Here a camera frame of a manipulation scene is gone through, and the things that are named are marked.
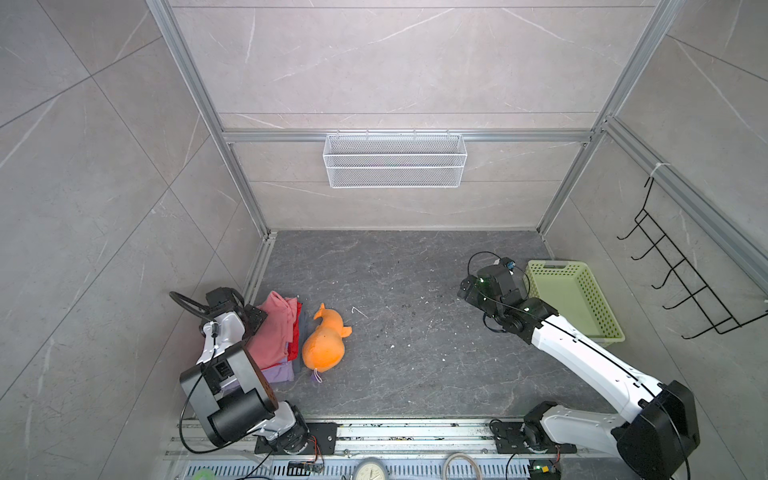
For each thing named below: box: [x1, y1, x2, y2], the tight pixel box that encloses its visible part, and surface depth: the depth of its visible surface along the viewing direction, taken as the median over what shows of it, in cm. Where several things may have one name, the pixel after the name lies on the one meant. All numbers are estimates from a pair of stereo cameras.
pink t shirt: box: [246, 291, 298, 370], surface depth 81 cm
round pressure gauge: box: [354, 457, 388, 480], surface depth 67 cm
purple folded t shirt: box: [261, 357, 295, 383], surface depth 83 cm
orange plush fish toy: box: [302, 303, 352, 373], surface depth 83 cm
